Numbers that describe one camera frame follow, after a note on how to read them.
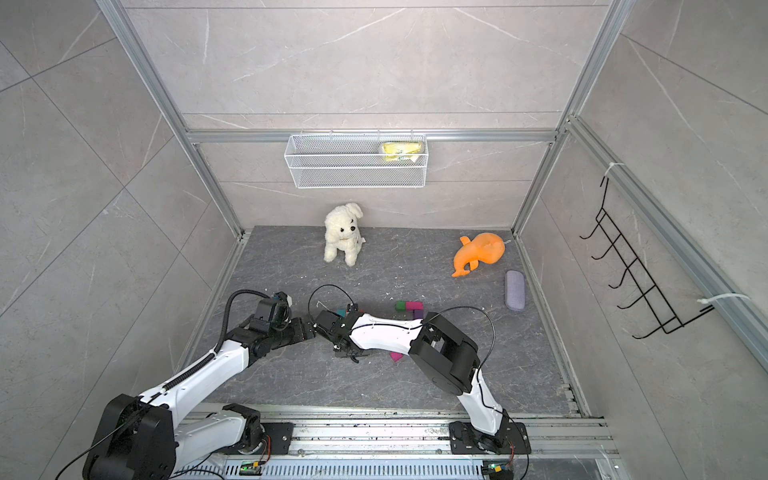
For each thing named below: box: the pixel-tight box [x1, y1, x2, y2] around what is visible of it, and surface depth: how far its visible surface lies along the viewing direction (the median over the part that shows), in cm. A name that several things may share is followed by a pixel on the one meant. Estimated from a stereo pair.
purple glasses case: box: [504, 269, 526, 312], surface depth 102 cm
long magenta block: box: [406, 301, 424, 311], surface depth 102 cm
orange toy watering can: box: [451, 232, 505, 278], surface depth 109 cm
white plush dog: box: [324, 202, 366, 267], surface depth 100 cm
